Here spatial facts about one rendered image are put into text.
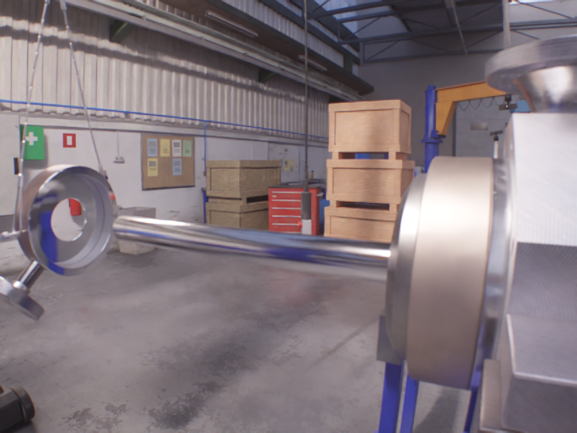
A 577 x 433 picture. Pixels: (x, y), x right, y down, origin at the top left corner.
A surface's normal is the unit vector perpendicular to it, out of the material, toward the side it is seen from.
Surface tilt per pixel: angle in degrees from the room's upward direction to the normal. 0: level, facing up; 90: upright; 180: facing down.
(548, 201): 45
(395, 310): 98
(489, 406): 0
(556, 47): 90
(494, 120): 90
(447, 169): 27
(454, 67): 90
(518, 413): 90
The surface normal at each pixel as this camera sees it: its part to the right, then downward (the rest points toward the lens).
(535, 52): -0.88, 0.07
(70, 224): 0.86, 0.07
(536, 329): 0.00, -0.99
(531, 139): -0.35, -0.62
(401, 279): -0.49, -0.03
